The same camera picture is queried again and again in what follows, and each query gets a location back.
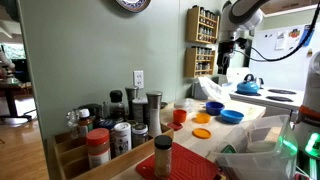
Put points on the orange plastic lid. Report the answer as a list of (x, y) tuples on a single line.
[(201, 133)]

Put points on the black-capped spice jar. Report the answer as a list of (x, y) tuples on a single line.
[(163, 156)]

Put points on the red silicone mat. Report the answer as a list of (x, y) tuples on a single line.
[(190, 165)]

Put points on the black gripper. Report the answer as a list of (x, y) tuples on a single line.
[(224, 55)]

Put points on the white wall outlet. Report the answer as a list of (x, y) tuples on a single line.
[(138, 79)]

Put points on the wooden spice tray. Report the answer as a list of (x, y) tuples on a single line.
[(100, 170)]

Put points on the green-rimmed lid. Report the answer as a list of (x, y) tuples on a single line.
[(228, 149)]

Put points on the dark blue plastic bowl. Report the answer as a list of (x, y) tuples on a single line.
[(214, 107)]

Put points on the large white cloth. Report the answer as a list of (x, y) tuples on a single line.
[(213, 89)]

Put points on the dark blue capped jar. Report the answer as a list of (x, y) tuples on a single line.
[(106, 124)]

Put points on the red-capped spice jar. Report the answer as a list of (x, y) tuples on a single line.
[(98, 146)]

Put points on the white-capped brown bottle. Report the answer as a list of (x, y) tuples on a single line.
[(84, 124)]

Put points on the dark lidded jar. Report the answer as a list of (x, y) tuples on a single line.
[(93, 108)]

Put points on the white-labelled dark jar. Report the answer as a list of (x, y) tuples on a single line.
[(139, 110)]

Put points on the small wooden spice rack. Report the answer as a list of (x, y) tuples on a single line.
[(199, 62)]

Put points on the clear glass cruet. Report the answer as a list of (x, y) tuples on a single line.
[(72, 124)]

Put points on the large wooden spice rack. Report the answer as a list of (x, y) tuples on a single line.
[(201, 25)]

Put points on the black-capped glass bottle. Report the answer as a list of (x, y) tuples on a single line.
[(116, 105)]

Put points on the red plastic lid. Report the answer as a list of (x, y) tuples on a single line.
[(175, 126)]

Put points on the tall steel pepper grinder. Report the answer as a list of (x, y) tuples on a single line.
[(154, 113)]

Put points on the small dark dish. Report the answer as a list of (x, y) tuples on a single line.
[(164, 105)]

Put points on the blue paper sheet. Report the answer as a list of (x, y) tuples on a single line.
[(305, 35)]

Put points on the silver-lidded spice jar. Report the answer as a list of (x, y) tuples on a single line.
[(139, 134)]

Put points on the white refrigerator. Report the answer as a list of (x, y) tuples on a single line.
[(283, 70)]

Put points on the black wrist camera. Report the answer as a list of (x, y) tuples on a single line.
[(241, 42)]

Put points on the dark steel grinder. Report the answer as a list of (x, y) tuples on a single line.
[(131, 100)]

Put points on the clear plastic bin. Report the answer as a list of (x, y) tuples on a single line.
[(260, 160)]

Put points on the dark wooden side table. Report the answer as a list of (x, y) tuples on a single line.
[(13, 93)]

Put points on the red-orange plastic cup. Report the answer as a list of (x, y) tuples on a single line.
[(180, 116)]

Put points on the colourful fridge magnet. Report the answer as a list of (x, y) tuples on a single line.
[(294, 33)]

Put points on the orange plastic bowl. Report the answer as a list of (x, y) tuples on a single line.
[(203, 118)]

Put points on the white paper note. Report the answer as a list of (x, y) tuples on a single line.
[(281, 40)]

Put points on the clear round lidded container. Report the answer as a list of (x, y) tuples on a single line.
[(184, 104)]

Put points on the white spice shaker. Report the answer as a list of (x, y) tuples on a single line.
[(122, 137)]

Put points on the light blue plastic bowl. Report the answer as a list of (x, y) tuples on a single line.
[(232, 116)]

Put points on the white electric stove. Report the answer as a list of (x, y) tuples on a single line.
[(263, 96)]

